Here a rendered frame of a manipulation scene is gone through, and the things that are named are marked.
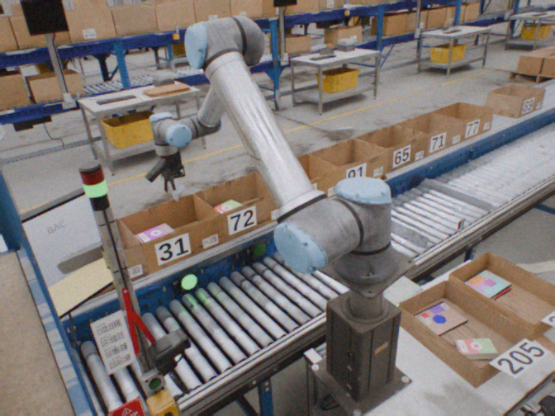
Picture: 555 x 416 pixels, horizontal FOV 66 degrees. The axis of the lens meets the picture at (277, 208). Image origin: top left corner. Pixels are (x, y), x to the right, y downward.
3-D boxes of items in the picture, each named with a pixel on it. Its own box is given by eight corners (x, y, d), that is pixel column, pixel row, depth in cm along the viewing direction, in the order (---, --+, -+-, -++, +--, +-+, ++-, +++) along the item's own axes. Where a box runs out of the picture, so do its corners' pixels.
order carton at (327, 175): (287, 216, 231) (286, 188, 222) (257, 198, 252) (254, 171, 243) (341, 194, 250) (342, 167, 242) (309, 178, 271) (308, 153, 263)
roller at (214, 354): (225, 382, 161) (224, 373, 159) (168, 309, 199) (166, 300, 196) (236, 375, 164) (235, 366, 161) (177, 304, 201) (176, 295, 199)
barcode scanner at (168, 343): (197, 357, 134) (188, 335, 129) (163, 381, 129) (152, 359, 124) (188, 345, 139) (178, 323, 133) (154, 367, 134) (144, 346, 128)
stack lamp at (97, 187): (89, 199, 102) (82, 176, 99) (83, 191, 105) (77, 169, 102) (110, 192, 104) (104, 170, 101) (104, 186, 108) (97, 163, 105)
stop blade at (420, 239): (425, 252, 224) (427, 237, 219) (360, 218, 257) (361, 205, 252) (426, 251, 224) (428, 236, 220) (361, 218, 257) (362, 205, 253)
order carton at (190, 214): (149, 276, 191) (140, 244, 183) (126, 248, 213) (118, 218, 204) (225, 243, 211) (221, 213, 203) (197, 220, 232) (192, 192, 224)
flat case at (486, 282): (511, 286, 189) (512, 283, 189) (484, 304, 181) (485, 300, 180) (483, 271, 199) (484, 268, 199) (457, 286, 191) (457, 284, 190)
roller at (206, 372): (210, 391, 158) (208, 382, 156) (154, 315, 195) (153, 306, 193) (221, 385, 160) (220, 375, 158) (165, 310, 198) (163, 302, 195)
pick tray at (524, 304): (528, 345, 162) (534, 325, 158) (444, 291, 191) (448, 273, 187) (569, 314, 175) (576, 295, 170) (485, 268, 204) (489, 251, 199)
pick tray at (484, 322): (476, 390, 147) (481, 369, 142) (395, 323, 176) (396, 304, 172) (527, 353, 159) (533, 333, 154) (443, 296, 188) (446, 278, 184)
